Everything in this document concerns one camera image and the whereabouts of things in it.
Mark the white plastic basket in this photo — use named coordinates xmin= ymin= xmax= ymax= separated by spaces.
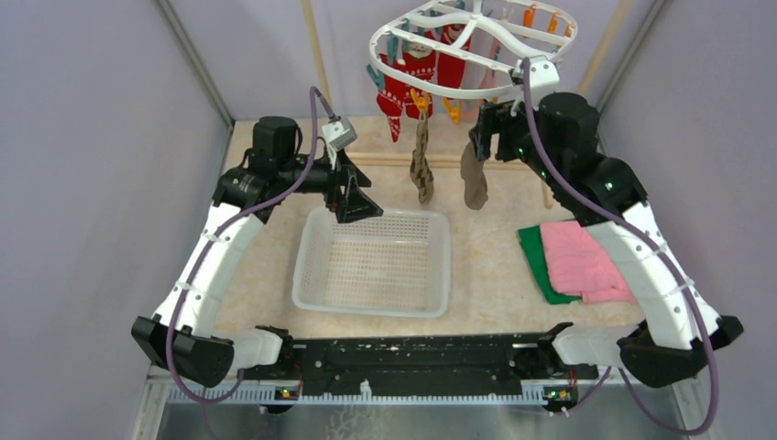
xmin=291 ymin=208 xmax=453 ymax=319

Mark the red patterned sock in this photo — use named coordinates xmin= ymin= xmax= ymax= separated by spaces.
xmin=437 ymin=25 xmax=465 ymax=89
xmin=376 ymin=75 xmax=420 ymax=142
xmin=398 ymin=42 xmax=437 ymax=120

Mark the brown argyle sock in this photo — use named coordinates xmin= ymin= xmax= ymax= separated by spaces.
xmin=410 ymin=112 xmax=434 ymax=204

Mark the wooden drying rack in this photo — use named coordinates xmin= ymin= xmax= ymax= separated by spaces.
xmin=300 ymin=0 xmax=636 ymax=211

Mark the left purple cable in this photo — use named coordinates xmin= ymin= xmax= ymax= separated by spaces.
xmin=165 ymin=85 xmax=341 ymax=440

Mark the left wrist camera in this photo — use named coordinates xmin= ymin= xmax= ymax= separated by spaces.
xmin=322 ymin=116 xmax=357 ymax=152

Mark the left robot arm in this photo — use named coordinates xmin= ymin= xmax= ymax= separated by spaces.
xmin=131 ymin=116 xmax=383 ymax=388

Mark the plain brown sock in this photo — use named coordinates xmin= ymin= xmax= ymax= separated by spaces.
xmin=460 ymin=142 xmax=488 ymax=211

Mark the green folded cloth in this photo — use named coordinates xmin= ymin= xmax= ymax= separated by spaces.
xmin=516 ymin=225 xmax=581 ymax=305

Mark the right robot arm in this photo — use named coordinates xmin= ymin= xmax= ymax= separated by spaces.
xmin=469 ymin=92 xmax=743 ymax=388

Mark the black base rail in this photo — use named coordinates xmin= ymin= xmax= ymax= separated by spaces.
xmin=244 ymin=333 xmax=599 ymax=397

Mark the red patterned sock right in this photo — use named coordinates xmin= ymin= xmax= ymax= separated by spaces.
xmin=437 ymin=25 xmax=465 ymax=89

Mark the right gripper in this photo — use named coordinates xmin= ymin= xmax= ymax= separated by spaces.
xmin=468 ymin=92 xmax=563 ymax=189

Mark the white round clip hanger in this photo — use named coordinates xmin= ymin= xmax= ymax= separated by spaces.
xmin=368 ymin=1 xmax=579 ymax=100

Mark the red patterned sock middle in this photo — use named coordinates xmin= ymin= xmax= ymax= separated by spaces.
xmin=398 ymin=42 xmax=437 ymax=120

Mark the red patterned sock left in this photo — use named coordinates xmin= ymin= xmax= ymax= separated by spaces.
xmin=376 ymin=75 xmax=420 ymax=142

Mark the pink folded cloth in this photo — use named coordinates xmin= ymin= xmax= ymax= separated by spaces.
xmin=540 ymin=221 xmax=636 ymax=303

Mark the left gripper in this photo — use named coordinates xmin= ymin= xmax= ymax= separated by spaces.
xmin=279 ymin=142 xmax=383 ymax=222

